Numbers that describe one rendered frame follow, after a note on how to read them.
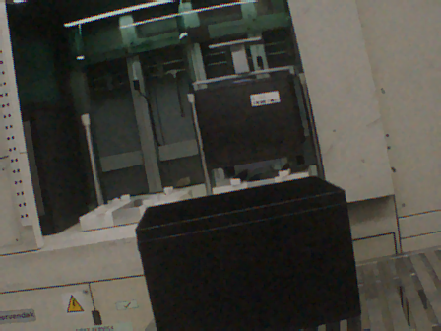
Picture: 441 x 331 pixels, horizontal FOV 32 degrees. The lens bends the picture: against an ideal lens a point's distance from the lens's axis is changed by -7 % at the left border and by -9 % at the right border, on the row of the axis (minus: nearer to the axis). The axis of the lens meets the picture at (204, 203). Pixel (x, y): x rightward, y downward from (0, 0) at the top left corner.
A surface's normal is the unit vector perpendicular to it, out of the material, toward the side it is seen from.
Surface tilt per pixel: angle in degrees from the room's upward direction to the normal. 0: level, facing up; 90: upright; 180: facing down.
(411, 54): 90
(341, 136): 90
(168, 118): 90
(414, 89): 90
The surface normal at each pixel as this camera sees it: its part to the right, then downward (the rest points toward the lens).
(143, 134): -0.15, 0.13
